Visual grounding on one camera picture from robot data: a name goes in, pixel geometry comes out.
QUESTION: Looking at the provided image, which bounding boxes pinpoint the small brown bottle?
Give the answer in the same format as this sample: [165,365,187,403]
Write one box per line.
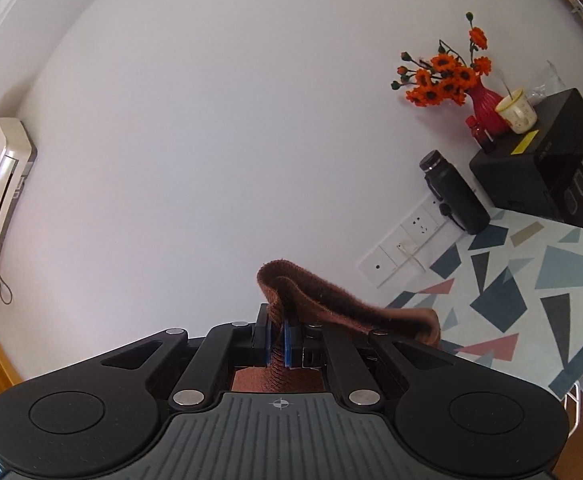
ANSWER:
[465,116,497,153]

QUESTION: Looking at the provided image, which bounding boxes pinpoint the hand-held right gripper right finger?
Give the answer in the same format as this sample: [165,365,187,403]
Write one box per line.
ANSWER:
[282,320,472,411]

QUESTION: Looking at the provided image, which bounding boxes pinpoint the rust brown garment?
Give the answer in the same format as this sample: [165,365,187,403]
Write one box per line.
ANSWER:
[231,259,442,393]

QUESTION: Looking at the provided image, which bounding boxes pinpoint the white five-hole power socket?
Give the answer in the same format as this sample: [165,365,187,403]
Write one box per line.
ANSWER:
[401,207,447,251]

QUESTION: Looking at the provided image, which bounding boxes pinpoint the small clear plastic bag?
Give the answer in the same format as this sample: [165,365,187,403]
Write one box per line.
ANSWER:
[524,60,565,106]

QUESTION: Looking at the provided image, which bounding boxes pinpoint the black thermos bottle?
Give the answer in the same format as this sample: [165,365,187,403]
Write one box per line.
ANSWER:
[419,149,491,235]

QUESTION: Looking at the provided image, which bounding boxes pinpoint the black power plug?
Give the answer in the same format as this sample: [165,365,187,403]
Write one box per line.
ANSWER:
[436,202,467,233]

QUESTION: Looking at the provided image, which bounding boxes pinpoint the orange artificial flowers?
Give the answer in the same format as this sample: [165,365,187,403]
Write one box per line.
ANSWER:
[390,11,493,108]

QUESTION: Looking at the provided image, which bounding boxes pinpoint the white power socket with plug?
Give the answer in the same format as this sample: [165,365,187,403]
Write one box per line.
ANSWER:
[421,195,452,221]

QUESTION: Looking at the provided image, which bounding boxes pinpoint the cream mug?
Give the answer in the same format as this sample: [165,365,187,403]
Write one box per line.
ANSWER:
[495,88,538,135]

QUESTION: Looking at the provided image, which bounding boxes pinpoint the white wall plate with cable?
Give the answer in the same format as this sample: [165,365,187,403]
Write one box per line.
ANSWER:
[380,225,427,273]

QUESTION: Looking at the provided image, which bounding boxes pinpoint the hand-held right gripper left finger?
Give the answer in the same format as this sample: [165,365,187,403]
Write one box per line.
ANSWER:
[94,304,274,409]

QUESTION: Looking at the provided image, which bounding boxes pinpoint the white metal table leg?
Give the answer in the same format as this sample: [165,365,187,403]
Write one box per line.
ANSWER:
[564,365,583,436]

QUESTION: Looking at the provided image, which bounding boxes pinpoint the white cable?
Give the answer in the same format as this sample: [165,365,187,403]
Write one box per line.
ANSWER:
[396,245,429,273]

